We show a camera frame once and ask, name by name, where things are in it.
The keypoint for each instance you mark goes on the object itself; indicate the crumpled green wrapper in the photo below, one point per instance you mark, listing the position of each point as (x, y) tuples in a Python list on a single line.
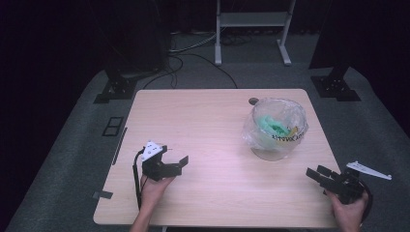
[(274, 126)]

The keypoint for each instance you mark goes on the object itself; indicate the black stand base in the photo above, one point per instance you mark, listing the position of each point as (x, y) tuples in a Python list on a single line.
[(116, 90), (336, 87)]

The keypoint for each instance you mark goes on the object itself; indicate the white metal stand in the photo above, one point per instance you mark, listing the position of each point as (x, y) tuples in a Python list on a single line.
[(253, 19)]

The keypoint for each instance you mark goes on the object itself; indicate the grey tape piece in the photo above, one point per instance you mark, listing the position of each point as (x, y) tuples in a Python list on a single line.
[(103, 194)]

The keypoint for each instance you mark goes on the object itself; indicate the yellow scrap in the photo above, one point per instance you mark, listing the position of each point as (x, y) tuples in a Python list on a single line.
[(293, 130)]

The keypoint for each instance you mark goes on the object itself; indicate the clear round bin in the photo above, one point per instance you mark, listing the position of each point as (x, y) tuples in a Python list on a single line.
[(274, 151)]

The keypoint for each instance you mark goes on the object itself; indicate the person's left hand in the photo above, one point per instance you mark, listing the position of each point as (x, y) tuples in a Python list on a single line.
[(153, 190)]

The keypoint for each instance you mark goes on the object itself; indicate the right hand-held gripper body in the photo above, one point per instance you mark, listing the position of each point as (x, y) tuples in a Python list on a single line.
[(348, 188)]

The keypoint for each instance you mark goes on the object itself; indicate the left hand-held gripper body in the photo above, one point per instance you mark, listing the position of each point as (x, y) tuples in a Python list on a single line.
[(154, 167)]

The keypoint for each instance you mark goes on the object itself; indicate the dark round table grommet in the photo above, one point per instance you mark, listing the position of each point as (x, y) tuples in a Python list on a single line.
[(253, 101)]

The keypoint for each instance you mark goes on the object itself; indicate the person's right hand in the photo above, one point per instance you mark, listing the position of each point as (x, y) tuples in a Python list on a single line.
[(349, 214)]

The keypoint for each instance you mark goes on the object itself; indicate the clear plastic bin liner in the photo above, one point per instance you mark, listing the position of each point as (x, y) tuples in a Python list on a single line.
[(249, 132)]

